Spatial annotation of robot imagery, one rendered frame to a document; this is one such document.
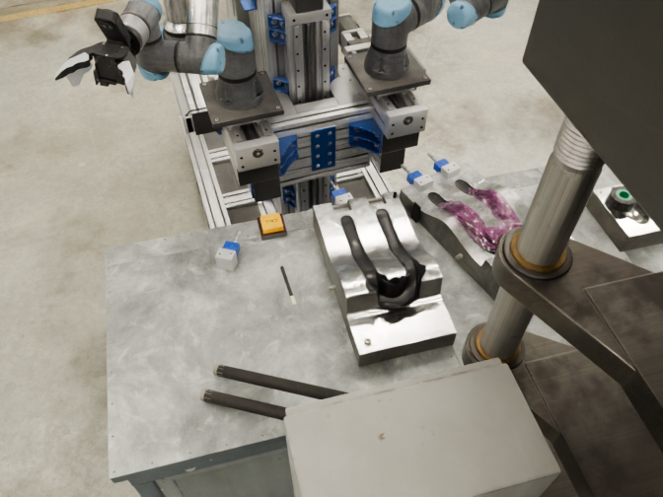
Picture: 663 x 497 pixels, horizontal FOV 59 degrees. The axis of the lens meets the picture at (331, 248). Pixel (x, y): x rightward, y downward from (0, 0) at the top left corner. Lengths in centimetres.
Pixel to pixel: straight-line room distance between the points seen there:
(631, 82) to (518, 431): 43
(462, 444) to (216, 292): 108
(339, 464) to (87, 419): 188
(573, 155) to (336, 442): 42
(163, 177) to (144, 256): 146
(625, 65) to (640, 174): 9
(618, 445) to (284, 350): 86
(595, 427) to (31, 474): 200
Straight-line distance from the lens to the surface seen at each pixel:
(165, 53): 155
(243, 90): 185
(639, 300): 85
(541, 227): 78
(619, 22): 55
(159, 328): 166
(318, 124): 199
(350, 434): 74
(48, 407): 261
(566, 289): 83
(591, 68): 58
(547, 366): 105
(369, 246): 167
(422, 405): 77
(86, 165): 346
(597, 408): 104
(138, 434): 154
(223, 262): 171
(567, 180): 72
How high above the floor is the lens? 216
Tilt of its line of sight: 50 degrees down
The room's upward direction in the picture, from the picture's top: straight up
